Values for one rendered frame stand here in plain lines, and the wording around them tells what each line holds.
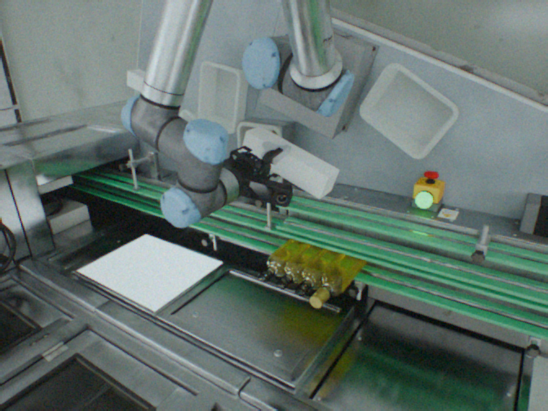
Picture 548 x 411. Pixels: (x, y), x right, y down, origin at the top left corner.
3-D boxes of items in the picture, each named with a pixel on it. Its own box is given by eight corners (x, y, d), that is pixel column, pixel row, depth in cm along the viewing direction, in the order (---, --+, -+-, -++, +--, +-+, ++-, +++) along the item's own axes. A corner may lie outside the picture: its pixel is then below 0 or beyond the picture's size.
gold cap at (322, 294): (332, 298, 102) (324, 307, 99) (320, 300, 105) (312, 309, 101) (326, 286, 102) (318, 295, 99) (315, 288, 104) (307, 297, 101)
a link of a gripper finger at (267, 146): (276, 128, 97) (251, 147, 92) (296, 139, 95) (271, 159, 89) (274, 139, 99) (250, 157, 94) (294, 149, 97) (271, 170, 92)
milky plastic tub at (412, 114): (427, 155, 114) (419, 163, 107) (366, 108, 119) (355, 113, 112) (469, 105, 103) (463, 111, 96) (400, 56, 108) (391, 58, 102)
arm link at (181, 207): (192, 202, 68) (184, 239, 73) (232, 182, 77) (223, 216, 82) (160, 179, 71) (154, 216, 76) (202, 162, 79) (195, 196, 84)
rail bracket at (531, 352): (522, 333, 102) (518, 368, 92) (529, 313, 100) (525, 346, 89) (539, 339, 100) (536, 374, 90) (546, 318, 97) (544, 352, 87)
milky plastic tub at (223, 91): (212, 117, 153) (196, 121, 147) (217, 56, 142) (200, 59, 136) (249, 130, 146) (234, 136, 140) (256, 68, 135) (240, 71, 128)
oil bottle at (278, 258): (301, 243, 133) (264, 275, 117) (301, 227, 130) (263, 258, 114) (316, 248, 130) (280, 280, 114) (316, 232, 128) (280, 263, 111)
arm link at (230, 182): (231, 184, 77) (223, 218, 82) (245, 177, 81) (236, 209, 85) (201, 166, 80) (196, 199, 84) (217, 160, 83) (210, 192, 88)
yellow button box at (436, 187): (418, 198, 118) (411, 207, 113) (421, 174, 115) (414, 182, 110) (442, 203, 115) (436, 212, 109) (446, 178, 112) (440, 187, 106)
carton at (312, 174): (260, 125, 104) (245, 130, 99) (339, 170, 96) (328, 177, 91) (254, 146, 107) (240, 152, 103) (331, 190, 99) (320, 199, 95)
